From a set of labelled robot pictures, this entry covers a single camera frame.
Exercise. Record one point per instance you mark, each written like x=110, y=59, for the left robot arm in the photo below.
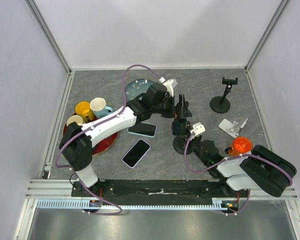
x=78, y=141

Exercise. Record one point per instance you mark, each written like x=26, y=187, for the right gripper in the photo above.
x=198, y=137

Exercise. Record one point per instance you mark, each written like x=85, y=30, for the orange mug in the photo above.
x=240, y=145

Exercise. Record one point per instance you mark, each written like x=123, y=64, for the white light-blue mug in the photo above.
x=99, y=107

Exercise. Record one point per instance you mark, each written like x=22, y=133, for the lilac case phone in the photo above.
x=136, y=153

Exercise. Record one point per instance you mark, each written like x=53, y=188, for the cream cup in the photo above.
x=75, y=119

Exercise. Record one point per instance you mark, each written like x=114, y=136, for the light blue phone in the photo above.
x=143, y=129

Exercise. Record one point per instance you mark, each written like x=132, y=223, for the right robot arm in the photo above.
x=256, y=168

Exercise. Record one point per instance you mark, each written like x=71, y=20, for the blue ceramic plate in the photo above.
x=137, y=87

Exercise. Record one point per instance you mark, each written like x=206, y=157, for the black phone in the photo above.
x=180, y=127

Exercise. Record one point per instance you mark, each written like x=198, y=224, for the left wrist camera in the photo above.
x=170, y=85

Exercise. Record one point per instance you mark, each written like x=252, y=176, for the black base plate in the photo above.
x=163, y=192

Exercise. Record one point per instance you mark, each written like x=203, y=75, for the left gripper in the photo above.
x=183, y=112

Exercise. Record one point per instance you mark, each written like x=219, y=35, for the yellow mug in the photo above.
x=84, y=110

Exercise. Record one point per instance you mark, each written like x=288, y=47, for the white folding phone stand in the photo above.
x=232, y=128

